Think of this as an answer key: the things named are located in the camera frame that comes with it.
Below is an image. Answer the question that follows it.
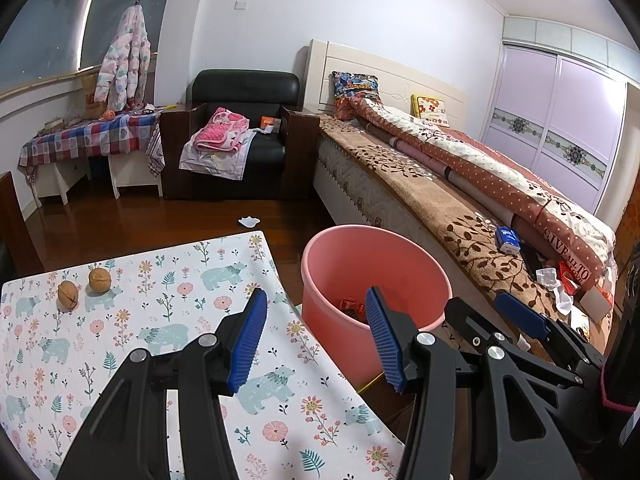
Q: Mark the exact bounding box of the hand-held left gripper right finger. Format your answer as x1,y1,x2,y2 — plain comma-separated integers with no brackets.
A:
365,287,581,480

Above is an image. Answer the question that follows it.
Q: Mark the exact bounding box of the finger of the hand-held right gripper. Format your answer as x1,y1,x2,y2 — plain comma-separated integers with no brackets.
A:
494,291,602,376
444,297,517,356

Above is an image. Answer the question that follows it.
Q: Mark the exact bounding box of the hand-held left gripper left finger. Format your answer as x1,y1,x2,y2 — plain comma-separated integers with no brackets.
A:
56,288,268,480

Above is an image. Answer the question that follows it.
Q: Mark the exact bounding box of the pink plastic bucket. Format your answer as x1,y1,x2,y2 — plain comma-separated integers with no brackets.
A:
301,226,453,391

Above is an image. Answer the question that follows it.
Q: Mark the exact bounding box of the white crumpled cloth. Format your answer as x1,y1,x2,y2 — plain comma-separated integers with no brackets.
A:
536,267,573,316

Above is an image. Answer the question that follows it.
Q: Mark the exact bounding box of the black phone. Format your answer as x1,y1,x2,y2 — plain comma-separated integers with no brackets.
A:
520,245,543,278

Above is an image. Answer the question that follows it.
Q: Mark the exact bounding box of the red flat box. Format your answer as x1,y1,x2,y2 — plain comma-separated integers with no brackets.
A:
557,260,588,295

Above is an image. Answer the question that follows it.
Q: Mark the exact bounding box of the white cardboard box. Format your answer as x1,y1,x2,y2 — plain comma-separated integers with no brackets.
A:
579,287,613,321

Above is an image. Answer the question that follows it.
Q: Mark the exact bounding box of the blue tissue pack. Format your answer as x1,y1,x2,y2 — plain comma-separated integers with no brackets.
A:
496,226,521,253

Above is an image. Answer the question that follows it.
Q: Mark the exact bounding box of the bed with floral quilt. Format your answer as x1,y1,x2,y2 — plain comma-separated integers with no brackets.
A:
320,115,606,361

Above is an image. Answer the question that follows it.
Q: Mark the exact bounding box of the floral dotted quilt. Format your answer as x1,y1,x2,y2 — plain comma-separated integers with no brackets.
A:
350,96,617,286

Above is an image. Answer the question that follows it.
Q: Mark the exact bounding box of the white quilted mattress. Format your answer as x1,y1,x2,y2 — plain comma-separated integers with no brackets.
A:
314,132,431,233

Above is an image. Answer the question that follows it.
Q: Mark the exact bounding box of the white floral cloth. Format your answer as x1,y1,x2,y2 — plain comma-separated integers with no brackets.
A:
180,130,261,181

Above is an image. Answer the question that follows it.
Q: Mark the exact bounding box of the purple sliding door wardrobe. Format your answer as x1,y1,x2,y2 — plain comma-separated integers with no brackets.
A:
480,42,628,216

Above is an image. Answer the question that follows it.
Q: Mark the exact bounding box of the white wooden stool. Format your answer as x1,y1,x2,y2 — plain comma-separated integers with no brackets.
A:
107,152,163,198
35,160,93,206

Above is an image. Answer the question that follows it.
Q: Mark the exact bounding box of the pink folded blanket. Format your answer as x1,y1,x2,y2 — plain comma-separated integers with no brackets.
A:
194,107,250,153

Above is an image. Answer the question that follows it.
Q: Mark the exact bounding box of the yellow floral pillow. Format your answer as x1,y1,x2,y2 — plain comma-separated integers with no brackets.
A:
411,94,449,127

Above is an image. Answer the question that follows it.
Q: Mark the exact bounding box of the colourful patterned pillow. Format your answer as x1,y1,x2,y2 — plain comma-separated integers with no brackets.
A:
331,71,379,121

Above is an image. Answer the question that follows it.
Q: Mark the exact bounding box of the black leather armchair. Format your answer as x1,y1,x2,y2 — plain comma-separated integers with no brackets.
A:
162,70,321,201

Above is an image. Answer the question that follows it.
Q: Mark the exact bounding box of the checkered tablecloth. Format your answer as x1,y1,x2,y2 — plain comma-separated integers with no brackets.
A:
19,112,166,172

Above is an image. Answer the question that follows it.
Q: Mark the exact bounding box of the black leather sofa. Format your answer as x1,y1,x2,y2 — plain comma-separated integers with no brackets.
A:
0,170,46,281

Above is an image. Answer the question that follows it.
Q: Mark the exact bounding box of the white wooden headboard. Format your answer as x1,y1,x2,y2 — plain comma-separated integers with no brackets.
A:
305,39,471,128

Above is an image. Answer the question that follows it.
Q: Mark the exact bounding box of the brown paper bag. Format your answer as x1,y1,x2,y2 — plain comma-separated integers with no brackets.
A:
82,72,108,118

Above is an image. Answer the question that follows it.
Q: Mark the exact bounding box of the pastel dotted padded jacket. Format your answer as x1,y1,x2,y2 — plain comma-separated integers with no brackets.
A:
94,5,151,111

